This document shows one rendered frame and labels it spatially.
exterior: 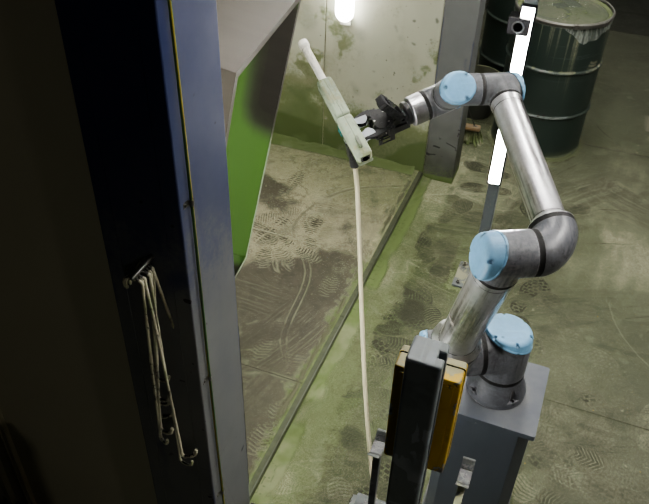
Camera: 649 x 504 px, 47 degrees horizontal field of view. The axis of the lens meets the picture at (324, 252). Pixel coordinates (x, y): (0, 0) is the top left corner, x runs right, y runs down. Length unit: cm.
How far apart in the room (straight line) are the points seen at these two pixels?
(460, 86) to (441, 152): 235
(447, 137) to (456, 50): 53
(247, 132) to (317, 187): 158
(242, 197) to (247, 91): 47
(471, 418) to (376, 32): 245
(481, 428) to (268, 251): 180
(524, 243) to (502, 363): 64
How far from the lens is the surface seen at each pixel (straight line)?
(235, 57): 209
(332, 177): 447
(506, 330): 235
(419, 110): 224
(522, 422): 248
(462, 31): 415
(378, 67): 436
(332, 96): 224
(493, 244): 177
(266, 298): 364
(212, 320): 159
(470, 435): 254
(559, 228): 185
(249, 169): 294
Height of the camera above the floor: 252
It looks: 39 degrees down
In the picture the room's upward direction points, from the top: 2 degrees clockwise
